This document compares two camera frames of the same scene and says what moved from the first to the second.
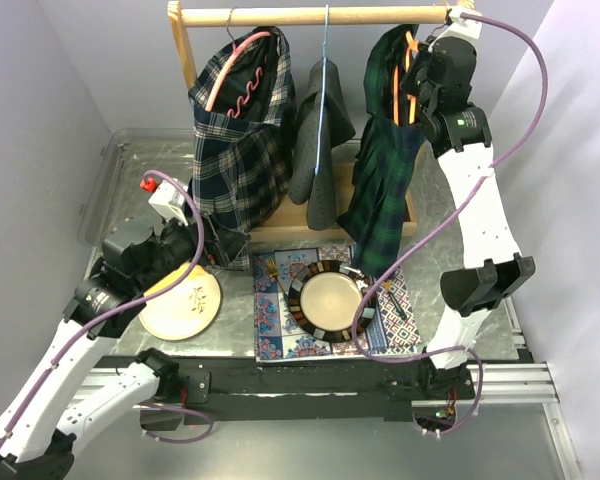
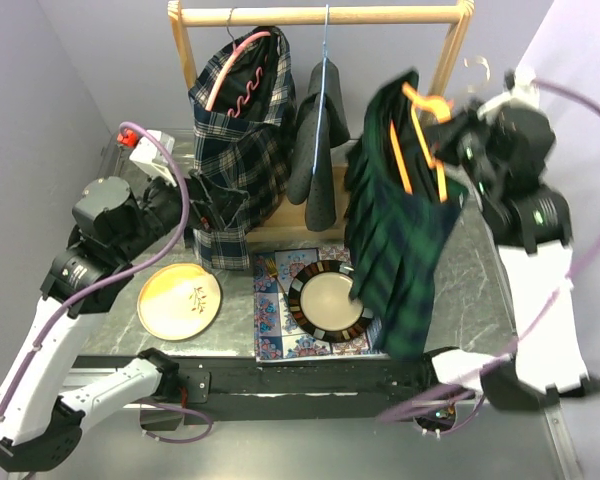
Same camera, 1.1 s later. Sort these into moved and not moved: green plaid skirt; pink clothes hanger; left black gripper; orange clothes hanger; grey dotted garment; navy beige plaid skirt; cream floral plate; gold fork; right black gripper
Moved: left black gripper; green plaid skirt; right black gripper; orange clothes hanger
Not moved: grey dotted garment; navy beige plaid skirt; pink clothes hanger; cream floral plate; gold fork
